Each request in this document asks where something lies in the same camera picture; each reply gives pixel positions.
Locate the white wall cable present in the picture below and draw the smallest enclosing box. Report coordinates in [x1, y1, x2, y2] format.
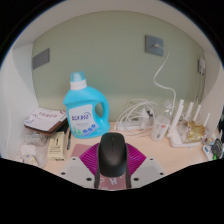
[153, 53, 177, 108]

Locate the white power strip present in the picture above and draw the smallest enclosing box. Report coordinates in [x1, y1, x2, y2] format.
[114, 121, 154, 132]

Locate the blank grey wall plate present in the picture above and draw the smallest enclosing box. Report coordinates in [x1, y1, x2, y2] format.
[31, 48, 51, 70]

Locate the black computer mouse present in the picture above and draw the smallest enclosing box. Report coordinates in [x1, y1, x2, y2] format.
[97, 132, 130, 178]

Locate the black pen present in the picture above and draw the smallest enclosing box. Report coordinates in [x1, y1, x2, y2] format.
[66, 128, 72, 151]

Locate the pink mouse pad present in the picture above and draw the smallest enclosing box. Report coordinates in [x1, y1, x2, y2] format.
[70, 143, 128, 191]

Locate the beige small carton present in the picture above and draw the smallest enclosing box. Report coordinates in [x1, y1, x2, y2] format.
[47, 130, 67, 162]

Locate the blue detergent bottle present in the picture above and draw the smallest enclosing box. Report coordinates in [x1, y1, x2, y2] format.
[63, 70, 111, 139]

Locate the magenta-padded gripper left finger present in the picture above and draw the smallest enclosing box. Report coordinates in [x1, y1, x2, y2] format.
[59, 142, 101, 190]

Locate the grey wall socket plate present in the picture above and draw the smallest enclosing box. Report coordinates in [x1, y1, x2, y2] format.
[144, 34, 165, 57]

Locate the white wall socket with plugs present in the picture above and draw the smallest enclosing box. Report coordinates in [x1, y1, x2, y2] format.
[197, 57, 207, 76]

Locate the white router with antennas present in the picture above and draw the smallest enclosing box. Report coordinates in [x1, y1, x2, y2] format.
[166, 98, 212, 148]

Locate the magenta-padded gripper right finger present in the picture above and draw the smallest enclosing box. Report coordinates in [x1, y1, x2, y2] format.
[125, 143, 167, 190]

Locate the stack of notebooks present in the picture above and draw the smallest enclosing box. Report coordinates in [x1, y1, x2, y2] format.
[23, 107, 69, 136]

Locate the coiled white cable bundle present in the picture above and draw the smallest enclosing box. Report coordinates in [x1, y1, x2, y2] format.
[114, 98, 161, 136]

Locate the black zip pouch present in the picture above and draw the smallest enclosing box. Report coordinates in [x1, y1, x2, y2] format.
[211, 138, 224, 158]

